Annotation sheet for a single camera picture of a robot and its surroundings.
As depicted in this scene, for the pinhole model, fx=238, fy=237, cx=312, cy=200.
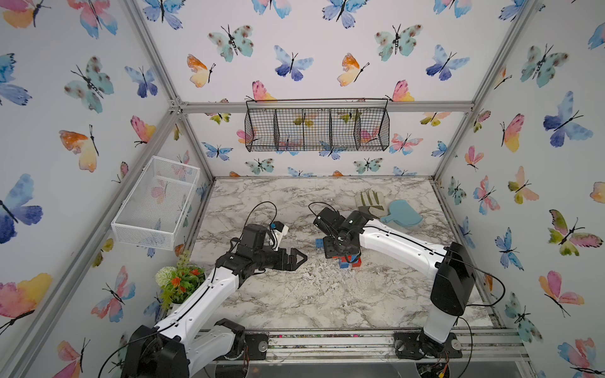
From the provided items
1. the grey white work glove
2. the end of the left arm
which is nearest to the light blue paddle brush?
the grey white work glove

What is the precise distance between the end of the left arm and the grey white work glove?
1.56 feet

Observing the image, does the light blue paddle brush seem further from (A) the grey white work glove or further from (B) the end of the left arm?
(B) the end of the left arm

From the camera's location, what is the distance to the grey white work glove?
3.58 feet

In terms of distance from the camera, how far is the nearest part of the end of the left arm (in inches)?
22.8

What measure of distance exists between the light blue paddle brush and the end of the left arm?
19.9 inches

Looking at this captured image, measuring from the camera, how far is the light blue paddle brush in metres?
1.06

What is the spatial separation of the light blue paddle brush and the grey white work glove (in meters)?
0.03
